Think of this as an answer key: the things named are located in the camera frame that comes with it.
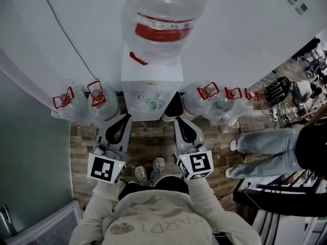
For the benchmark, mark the person's beige sweatshirt torso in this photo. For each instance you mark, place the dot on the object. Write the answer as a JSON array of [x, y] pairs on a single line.
[[158, 221]]

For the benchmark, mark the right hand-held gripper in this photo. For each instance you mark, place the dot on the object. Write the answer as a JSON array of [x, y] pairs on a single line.
[[198, 162]]

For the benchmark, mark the person's grey shoe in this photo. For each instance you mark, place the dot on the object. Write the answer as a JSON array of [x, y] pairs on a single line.
[[141, 174], [158, 167]]

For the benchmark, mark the wooden pole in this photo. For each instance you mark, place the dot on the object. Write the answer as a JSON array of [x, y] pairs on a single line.
[[316, 115]]

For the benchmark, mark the teal cup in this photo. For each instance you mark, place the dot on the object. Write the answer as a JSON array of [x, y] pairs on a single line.
[[152, 105]]

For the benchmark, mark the person's left forearm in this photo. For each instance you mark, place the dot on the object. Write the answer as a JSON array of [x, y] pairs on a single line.
[[101, 198]]

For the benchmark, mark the large clear water bottle red collar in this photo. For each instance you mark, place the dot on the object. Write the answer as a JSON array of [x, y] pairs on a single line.
[[163, 11]]

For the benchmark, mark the person's left grey shoe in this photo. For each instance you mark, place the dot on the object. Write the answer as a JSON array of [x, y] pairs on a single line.
[[141, 174]]

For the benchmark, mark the white power strip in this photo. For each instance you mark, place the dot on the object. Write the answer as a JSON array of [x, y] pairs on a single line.
[[275, 113]]

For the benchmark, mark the frosted glass door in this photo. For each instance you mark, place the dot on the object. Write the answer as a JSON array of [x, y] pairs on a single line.
[[30, 142]]

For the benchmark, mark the black backpack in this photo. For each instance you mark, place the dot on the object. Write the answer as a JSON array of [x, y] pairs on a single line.
[[277, 88]]

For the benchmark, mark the white cabinet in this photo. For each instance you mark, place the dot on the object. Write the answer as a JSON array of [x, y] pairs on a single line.
[[278, 228]]

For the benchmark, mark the white slatted grille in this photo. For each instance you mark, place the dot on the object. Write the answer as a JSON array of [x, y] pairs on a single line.
[[46, 226]]

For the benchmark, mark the person's black trouser legs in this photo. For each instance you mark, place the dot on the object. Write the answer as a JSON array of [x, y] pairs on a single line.
[[155, 184]]

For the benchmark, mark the person's right forearm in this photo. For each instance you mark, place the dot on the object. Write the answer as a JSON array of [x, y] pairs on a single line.
[[207, 200]]

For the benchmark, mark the black table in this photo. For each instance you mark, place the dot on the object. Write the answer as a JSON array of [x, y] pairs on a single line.
[[276, 200]]

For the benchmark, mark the person's right grey shoe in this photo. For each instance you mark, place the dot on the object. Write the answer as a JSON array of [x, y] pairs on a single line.
[[158, 167]]

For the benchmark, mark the white water dispenser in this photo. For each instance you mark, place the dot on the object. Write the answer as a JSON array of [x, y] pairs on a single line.
[[152, 71]]

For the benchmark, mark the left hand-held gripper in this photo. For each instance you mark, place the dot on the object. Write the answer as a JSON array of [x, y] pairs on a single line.
[[104, 167]]

